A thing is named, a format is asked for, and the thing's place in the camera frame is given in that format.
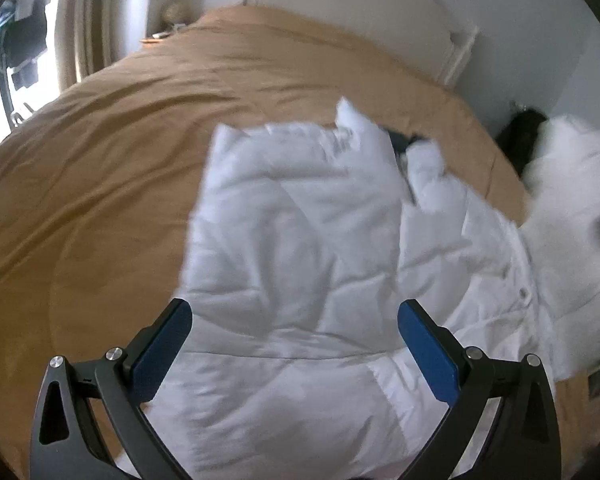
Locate bed with tan cover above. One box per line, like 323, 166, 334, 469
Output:
0, 5, 600, 480

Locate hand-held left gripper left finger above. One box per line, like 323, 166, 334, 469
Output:
29, 298, 201, 480

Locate white headboard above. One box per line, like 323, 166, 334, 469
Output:
240, 0, 481, 86

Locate black bag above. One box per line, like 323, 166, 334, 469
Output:
495, 107, 548, 176

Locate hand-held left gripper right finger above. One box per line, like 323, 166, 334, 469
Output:
398, 299, 564, 480

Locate beige curtain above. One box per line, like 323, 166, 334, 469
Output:
55, 0, 146, 93

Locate round beige ornament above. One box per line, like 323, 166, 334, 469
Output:
162, 2, 188, 28

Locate white puffy jacket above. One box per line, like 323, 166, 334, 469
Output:
115, 97, 600, 480

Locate dark hanging clothes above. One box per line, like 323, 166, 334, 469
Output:
0, 0, 48, 86

